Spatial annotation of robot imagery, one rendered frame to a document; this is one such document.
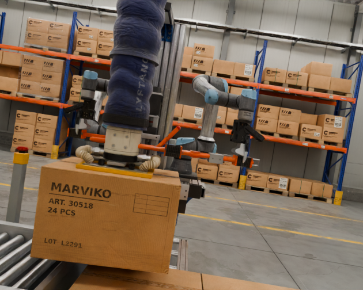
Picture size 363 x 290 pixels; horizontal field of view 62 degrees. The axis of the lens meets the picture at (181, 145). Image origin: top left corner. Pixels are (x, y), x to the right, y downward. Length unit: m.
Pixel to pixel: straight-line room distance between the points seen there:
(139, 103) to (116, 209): 0.49
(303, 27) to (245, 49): 1.97
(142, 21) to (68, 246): 1.04
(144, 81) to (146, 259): 0.80
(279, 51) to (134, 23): 9.32
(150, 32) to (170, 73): 0.71
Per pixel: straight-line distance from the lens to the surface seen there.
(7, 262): 1.78
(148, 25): 1.46
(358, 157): 11.26
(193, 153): 1.47
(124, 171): 1.37
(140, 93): 1.42
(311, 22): 11.17
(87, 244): 1.42
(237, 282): 1.80
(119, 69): 1.44
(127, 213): 1.35
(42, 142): 9.54
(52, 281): 1.46
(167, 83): 2.12
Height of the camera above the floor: 1.29
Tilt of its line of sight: 2 degrees down
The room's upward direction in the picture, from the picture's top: 9 degrees clockwise
